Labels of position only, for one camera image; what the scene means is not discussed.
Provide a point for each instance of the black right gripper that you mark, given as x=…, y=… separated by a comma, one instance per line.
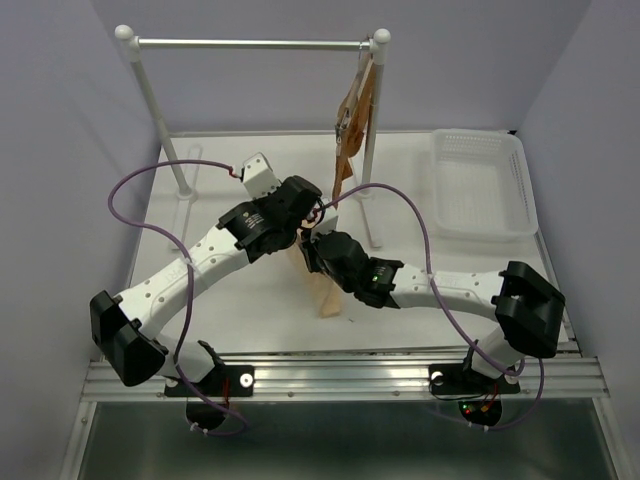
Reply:
x=310, y=242

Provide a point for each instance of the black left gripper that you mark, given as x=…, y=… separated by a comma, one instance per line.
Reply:
x=264, y=200

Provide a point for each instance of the wooden clip hanger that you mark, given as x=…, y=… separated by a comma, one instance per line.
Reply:
x=302, y=235

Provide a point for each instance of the beige underwear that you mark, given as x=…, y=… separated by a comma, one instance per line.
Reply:
x=325, y=295

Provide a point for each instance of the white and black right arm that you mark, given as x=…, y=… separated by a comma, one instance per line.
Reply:
x=527, y=309

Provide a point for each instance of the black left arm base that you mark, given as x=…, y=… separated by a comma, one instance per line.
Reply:
x=208, y=385

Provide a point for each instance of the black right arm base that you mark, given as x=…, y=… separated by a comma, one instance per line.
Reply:
x=478, y=397

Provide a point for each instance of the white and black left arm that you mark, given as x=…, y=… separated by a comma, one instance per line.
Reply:
x=127, y=327

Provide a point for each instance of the brown underwear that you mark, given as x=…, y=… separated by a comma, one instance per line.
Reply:
x=351, y=128

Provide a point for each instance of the wooden hanger with brown underwear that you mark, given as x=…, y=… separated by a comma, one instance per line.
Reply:
x=365, y=65

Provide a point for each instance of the white plastic basket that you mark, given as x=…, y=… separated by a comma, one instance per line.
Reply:
x=481, y=186

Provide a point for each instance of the white clothes rack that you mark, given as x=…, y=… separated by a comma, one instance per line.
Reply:
x=266, y=86

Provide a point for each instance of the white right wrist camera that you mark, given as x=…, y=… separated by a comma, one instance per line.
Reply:
x=326, y=222

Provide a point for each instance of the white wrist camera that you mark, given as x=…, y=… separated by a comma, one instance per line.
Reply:
x=326, y=222
x=258, y=177

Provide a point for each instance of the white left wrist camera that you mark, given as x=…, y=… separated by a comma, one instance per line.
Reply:
x=258, y=177

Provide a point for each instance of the aluminium mounting rail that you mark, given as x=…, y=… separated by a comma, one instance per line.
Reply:
x=392, y=376

